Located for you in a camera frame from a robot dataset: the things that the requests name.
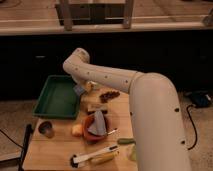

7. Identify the grey sponge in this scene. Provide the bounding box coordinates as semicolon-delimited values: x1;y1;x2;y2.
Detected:
73;85;86;96

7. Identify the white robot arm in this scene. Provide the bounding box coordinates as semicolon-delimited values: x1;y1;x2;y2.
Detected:
63;48;191;171

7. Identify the green plastic tray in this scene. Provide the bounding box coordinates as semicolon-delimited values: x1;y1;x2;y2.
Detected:
33;75;80;120

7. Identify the brown grape bunch toy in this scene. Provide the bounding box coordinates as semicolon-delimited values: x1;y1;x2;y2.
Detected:
99;91;120;103

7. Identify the red bowl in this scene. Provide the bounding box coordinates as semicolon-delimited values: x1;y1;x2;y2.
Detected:
83;115;105;142

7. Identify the grey cloth in bowl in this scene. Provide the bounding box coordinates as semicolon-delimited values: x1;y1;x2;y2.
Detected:
88;110;107;136

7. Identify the yellow orange toy fruit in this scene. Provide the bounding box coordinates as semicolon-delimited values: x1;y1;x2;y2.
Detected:
71;124;83;137

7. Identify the small metal cup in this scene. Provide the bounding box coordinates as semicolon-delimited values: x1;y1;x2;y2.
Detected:
38;121;54;138

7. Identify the green cucumber toy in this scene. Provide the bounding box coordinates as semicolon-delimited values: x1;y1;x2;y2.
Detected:
117;138;135;145

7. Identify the yellow corn toy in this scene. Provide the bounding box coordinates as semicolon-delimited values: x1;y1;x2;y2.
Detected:
90;152;118;165

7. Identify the pale green vegetable toy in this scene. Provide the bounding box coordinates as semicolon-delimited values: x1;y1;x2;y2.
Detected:
127;145;136;161

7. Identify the dark blue object on floor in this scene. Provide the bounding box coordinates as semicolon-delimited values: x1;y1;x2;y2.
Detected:
186;91;212;108

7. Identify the black table side bracket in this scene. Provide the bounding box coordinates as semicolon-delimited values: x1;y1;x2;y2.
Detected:
18;124;33;171

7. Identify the wooden chair frame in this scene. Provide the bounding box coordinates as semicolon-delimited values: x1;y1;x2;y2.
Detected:
55;0;134;31

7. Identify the black cable left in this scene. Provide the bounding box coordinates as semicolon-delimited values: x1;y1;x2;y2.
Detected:
0;129;24;150

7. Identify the black cable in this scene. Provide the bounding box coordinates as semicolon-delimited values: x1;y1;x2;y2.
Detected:
185;104;199;151
0;129;24;150

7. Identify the black cable right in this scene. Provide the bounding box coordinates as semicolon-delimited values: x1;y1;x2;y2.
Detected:
185;104;199;151

